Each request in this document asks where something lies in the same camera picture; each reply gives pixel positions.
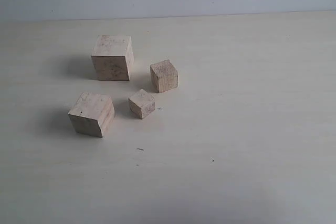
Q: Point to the third largest wooden cube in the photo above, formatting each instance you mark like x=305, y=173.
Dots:
x=164, y=76

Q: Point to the smallest wooden cube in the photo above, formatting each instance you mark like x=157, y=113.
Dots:
x=141, y=103

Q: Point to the second largest wooden cube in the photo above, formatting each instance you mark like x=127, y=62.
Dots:
x=92, y=114

